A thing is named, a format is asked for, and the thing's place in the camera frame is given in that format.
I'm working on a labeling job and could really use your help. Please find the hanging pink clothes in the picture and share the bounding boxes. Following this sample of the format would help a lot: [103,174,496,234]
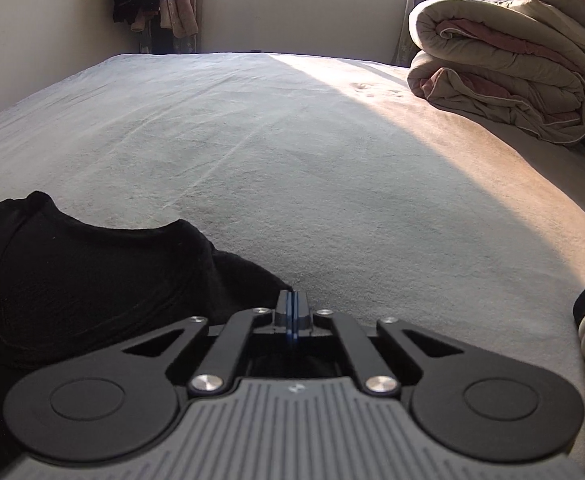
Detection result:
[131,0,199,39]

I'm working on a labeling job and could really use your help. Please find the bed with grey sheet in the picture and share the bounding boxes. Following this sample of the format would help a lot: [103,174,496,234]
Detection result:
[0,50,585,471]

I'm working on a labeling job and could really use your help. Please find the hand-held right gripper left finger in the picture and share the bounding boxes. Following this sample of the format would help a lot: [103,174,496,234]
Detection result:
[122,291,294,396]

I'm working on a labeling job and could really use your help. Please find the folded beige pink comforter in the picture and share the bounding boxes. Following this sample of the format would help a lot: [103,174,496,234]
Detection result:
[407,0,585,147]

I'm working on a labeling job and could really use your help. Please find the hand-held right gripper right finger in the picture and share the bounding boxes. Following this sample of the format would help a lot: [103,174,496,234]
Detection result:
[292,291,468,398]

